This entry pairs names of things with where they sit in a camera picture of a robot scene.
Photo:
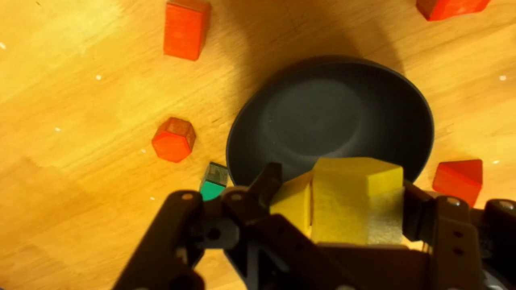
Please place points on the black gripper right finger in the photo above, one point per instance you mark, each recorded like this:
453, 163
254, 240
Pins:
462, 247

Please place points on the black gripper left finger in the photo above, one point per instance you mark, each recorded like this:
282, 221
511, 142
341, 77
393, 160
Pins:
162, 251

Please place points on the large yellow toy block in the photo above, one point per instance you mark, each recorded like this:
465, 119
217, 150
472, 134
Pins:
356, 198

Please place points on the red rectangular toy block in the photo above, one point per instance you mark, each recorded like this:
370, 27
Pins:
187, 29

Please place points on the red cube toy block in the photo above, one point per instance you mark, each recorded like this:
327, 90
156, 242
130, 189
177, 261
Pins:
449, 6

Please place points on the small red toy block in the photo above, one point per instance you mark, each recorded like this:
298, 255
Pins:
457, 180

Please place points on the small teal toy block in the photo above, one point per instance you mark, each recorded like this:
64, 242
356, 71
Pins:
214, 185

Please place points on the red hexagonal toy block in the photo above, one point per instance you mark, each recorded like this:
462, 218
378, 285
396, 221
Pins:
174, 140

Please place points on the black bowl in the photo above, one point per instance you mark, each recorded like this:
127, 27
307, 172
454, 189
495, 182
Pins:
324, 118

